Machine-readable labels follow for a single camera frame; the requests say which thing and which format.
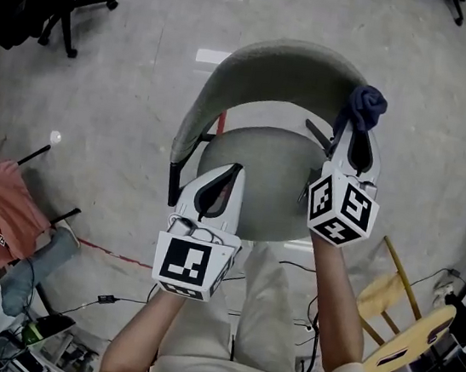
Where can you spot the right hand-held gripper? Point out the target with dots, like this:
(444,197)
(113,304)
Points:
(341,213)

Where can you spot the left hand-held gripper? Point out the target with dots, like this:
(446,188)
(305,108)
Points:
(184,260)

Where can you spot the dark blue wiping cloth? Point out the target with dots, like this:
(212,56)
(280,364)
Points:
(367,103)

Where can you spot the grey-green armchair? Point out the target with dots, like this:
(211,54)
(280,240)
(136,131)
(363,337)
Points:
(286,55)

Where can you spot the person's left forearm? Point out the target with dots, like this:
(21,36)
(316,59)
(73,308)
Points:
(138,339)

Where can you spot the person's right forearm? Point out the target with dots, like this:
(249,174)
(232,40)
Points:
(336,307)

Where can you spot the yellow wooden stool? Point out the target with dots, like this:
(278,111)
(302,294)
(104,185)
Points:
(418,336)

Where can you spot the red floor tape strip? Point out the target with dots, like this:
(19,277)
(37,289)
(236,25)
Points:
(222,125)

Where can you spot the person's beige trousers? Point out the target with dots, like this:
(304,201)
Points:
(262,314)

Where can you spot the white power strip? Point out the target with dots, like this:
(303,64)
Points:
(444,290)

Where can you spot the black garment rack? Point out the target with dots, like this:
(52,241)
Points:
(35,153)

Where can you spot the white low shelf rack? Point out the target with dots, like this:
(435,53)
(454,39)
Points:
(31,363)

